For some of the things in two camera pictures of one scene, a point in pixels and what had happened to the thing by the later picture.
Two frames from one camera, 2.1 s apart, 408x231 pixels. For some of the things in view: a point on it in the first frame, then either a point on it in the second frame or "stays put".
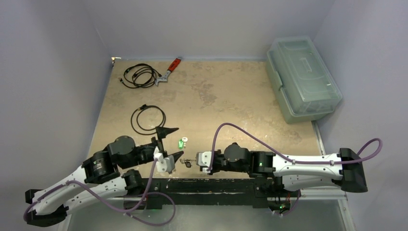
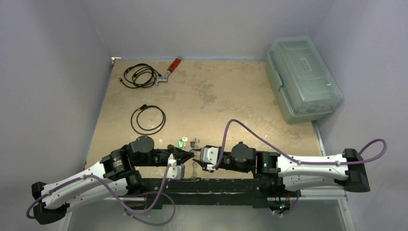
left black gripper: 162,132 -> 182,155
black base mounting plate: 261,192 stays put
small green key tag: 181,144 stays put
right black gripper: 215,160 stays put
